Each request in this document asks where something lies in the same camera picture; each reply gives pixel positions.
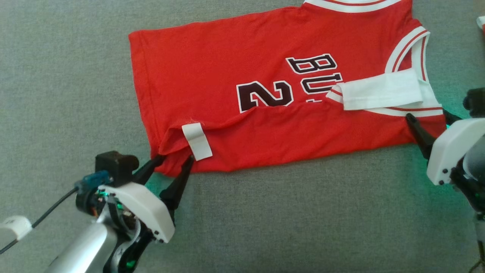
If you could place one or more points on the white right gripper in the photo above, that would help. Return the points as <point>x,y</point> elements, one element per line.
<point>451,151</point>

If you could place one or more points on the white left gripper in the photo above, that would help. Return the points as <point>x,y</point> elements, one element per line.
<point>146,210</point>

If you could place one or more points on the red white sports shorts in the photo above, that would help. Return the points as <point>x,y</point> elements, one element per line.
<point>482,24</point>

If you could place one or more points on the red white basketball jersey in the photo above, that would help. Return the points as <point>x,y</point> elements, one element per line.
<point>212,68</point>

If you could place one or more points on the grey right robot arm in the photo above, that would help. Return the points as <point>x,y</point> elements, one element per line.
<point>476,163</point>

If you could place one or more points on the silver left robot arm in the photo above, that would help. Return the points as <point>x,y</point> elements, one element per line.
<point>83,250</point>

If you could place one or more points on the large grey sofa seat cushion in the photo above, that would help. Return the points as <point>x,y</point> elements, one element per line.
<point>265,220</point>

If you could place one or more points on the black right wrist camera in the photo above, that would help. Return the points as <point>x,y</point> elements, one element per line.
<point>475,102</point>

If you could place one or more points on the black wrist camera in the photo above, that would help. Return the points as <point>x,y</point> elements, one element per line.
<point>475,102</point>
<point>115,165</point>

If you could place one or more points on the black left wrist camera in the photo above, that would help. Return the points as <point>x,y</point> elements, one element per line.
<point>115,165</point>

